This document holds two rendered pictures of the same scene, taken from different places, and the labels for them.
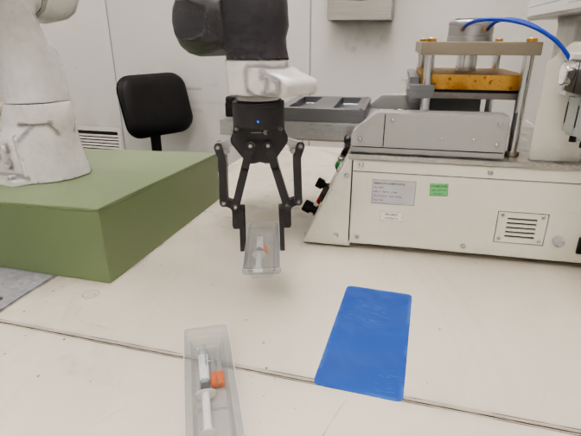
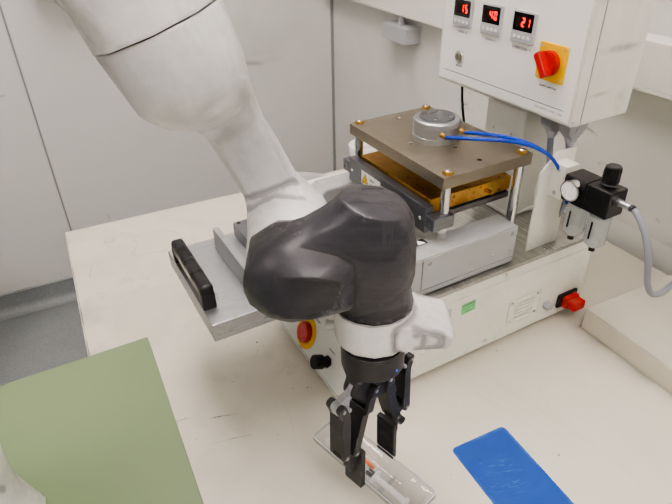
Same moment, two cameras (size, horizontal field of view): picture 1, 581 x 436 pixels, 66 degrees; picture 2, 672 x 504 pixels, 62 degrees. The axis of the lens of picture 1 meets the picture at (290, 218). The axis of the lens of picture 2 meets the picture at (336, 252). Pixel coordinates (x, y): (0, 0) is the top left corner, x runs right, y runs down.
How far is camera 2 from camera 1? 0.63 m
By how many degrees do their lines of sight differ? 38
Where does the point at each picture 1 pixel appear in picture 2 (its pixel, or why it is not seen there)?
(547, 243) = (539, 309)
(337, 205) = not seen: hidden behind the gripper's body
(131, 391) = not seen: outside the picture
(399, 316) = (524, 460)
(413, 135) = (447, 269)
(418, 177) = (452, 304)
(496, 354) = (609, 455)
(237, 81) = (380, 345)
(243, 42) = (388, 305)
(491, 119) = (505, 233)
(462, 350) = (592, 468)
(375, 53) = not seen: hidden behind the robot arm
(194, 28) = (314, 306)
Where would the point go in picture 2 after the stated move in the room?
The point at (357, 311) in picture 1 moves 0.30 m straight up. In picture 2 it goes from (494, 479) to (531, 318)
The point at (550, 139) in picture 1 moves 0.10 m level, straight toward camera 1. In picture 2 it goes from (539, 230) to (571, 262)
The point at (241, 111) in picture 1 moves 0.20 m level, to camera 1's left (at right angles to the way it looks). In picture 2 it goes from (379, 368) to (225, 476)
